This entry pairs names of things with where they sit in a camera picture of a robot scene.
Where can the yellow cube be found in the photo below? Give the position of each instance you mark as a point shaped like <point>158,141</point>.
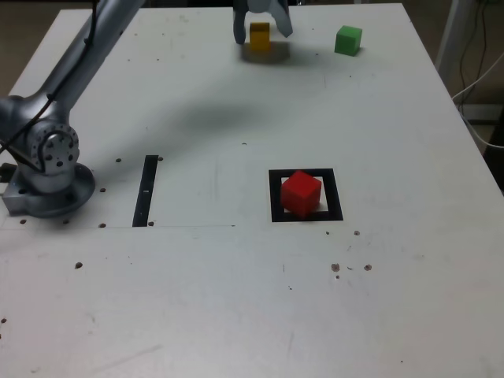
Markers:
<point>260,37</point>

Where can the black tape square outline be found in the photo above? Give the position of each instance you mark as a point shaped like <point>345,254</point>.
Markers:
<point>332,197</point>

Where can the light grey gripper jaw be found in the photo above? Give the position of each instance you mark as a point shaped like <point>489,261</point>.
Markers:
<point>284,19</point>

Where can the black tape strip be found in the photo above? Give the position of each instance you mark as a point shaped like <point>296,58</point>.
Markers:
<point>142,208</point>

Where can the white metal post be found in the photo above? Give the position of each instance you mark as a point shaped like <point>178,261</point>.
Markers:
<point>453,31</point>

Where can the red cube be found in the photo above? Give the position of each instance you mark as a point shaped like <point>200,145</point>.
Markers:
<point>299,193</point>

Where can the green cube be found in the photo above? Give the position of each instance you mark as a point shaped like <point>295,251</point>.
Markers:
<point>347,41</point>

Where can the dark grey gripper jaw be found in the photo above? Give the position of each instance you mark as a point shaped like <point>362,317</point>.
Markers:
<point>239,27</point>

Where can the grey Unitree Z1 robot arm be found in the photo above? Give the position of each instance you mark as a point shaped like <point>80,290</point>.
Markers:
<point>51,197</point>

